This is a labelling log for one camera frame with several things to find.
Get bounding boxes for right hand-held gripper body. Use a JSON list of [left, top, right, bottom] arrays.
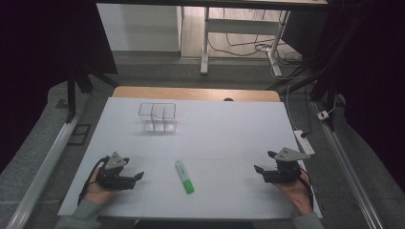
[[263, 147, 310, 184]]

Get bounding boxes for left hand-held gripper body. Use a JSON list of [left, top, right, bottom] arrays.
[[95, 152, 138, 191]]

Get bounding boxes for green highlighter marker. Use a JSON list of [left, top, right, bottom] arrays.
[[174, 159, 196, 195]]

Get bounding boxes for clear acrylic organizer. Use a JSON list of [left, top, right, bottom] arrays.
[[138, 101, 178, 134]]

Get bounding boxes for person's left hand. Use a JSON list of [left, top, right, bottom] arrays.
[[83, 176, 117, 205]]

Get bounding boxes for person's right hand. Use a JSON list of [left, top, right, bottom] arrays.
[[275, 177, 314, 216]]

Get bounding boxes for white power strip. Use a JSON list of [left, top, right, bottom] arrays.
[[293, 129, 316, 156]]

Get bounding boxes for white table cover sheet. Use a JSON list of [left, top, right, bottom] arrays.
[[57, 96, 323, 220]]

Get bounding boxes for black metal stand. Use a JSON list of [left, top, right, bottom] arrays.
[[63, 56, 120, 124]]

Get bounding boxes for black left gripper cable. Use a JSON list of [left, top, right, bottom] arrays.
[[77, 156, 111, 207]]

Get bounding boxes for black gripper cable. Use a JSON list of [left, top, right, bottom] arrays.
[[77, 156, 111, 207], [297, 167, 315, 209]]

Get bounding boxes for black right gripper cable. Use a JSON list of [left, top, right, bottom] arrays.
[[297, 167, 315, 209]]

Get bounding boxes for white floor cable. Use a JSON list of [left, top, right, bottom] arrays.
[[285, 84, 299, 132]]

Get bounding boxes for aluminium rail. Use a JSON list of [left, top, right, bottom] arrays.
[[313, 100, 385, 229], [5, 92, 91, 229]]

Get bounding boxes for black floor cables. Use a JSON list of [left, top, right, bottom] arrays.
[[207, 8, 304, 65]]

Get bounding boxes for white desk frame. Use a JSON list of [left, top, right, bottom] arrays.
[[200, 6, 291, 77]]

